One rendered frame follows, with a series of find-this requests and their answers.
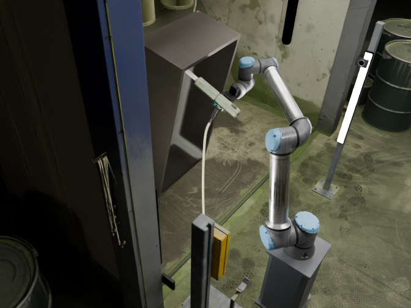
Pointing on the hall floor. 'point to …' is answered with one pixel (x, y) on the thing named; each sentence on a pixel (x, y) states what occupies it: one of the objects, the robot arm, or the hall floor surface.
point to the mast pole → (344, 143)
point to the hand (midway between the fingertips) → (218, 104)
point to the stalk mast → (201, 260)
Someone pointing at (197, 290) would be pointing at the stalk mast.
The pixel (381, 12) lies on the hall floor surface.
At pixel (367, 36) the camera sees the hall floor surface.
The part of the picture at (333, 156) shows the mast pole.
